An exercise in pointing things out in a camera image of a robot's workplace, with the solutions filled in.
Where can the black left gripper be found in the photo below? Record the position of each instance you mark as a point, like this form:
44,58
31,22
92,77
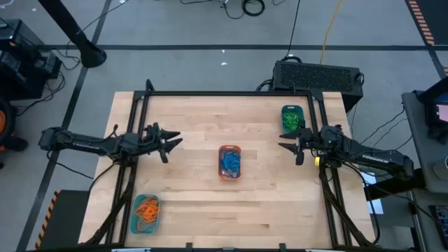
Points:
154,140

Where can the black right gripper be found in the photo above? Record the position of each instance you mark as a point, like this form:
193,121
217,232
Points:
309,140

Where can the dark teal plastic basket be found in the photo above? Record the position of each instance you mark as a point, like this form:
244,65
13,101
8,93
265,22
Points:
285,108

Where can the orange plastic basket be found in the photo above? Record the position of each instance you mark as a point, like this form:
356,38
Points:
229,147

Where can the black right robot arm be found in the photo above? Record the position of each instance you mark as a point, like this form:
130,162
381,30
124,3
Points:
371,155

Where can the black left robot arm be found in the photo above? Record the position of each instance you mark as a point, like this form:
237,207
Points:
87,143

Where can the black computer tower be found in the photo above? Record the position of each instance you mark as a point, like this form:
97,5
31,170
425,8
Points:
315,78

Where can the light teal plastic basket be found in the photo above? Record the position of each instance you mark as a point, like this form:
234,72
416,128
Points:
138,229

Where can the white sheet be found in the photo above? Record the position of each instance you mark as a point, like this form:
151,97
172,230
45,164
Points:
376,206

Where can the black desk crossbar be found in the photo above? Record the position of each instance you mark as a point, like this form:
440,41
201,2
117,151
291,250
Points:
395,187

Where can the white light bar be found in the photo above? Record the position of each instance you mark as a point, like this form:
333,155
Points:
131,250
323,250

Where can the black pole with round base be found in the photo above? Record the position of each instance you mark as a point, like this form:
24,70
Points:
89,52

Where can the grey desk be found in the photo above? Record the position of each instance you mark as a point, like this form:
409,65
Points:
420,147

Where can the black hazard-striped floor mat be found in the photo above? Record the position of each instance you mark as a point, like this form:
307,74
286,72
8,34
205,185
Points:
435,17
66,217

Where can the black monitor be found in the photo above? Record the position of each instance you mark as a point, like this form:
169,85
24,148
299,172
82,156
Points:
432,119

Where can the orange and black machine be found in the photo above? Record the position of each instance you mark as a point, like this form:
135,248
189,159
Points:
17,143

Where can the grey round disc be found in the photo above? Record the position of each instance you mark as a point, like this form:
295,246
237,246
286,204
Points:
441,171

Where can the black equipment cart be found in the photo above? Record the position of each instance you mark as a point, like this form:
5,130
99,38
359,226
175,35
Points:
21,63

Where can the black keyboard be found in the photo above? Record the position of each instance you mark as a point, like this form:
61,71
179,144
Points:
441,220

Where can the black aluminium table frame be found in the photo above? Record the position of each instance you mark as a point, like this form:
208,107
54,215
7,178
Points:
227,93

